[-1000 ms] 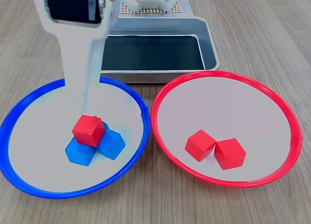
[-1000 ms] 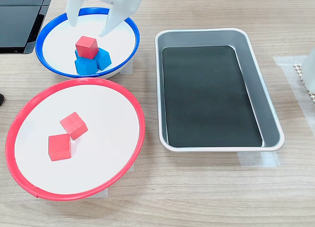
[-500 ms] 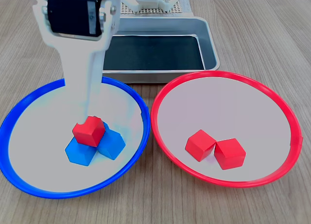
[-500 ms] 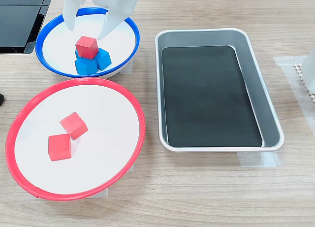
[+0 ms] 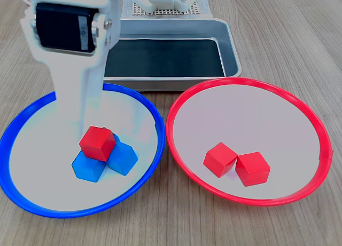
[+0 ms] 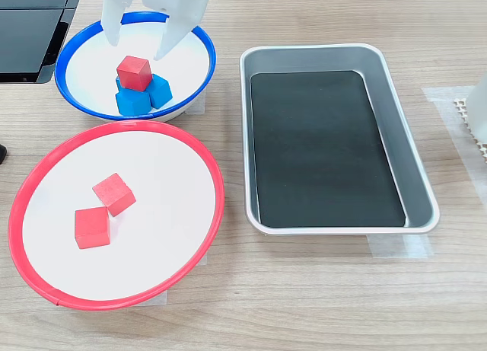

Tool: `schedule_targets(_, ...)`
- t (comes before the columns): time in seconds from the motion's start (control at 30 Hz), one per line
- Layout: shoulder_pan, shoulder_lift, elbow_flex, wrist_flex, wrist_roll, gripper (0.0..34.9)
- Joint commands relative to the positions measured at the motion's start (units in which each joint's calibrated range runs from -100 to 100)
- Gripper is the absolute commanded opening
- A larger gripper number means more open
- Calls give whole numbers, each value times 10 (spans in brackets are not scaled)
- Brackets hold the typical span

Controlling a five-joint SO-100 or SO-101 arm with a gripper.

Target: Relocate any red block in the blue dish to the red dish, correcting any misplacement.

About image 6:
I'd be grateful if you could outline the black flat panel device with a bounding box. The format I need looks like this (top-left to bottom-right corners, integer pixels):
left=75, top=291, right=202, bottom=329
left=0, top=0, right=85, bottom=85

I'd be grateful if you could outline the red-rimmed white plate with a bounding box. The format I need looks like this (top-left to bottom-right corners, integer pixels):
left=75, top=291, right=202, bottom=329
left=7, top=120, right=225, bottom=311

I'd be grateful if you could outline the steel tray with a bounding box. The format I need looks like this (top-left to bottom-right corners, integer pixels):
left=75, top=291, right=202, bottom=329
left=239, top=43, right=441, bottom=237

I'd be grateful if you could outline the black tray mat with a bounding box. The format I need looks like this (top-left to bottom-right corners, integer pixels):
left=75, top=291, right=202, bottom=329
left=250, top=70, right=407, bottom=229

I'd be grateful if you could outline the pale perforated base plate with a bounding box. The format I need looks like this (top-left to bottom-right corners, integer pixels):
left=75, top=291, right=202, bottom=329
left=452, top=97, right=487, bottom=164

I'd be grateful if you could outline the red cube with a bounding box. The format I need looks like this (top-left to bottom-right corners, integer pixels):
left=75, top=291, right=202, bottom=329
left=116, top=55, right=152, bottom=92
left=92, top=172, right=137, bottom=218
left=74, top=206, right=112, bottom=250

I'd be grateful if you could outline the blue-rimmed white plate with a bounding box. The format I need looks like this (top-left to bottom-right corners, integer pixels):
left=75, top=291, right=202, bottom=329
left=54, top=11, right=218, bottom=123

